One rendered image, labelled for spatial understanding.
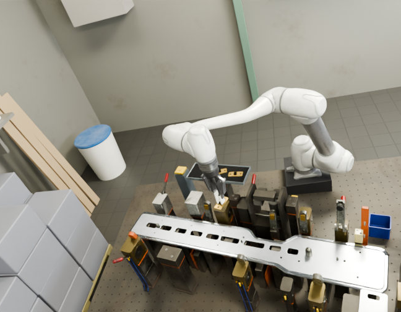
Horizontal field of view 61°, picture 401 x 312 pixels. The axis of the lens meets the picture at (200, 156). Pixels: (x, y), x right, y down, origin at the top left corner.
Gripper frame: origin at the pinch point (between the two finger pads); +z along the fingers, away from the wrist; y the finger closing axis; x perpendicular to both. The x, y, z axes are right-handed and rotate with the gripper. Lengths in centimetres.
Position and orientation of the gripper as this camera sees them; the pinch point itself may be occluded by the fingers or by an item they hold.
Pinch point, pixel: (219, 197)
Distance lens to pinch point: 166.3
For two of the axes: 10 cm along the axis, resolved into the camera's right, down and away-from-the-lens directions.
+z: 2.7, 7.7, 5.9
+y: 8.0, 1.6, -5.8
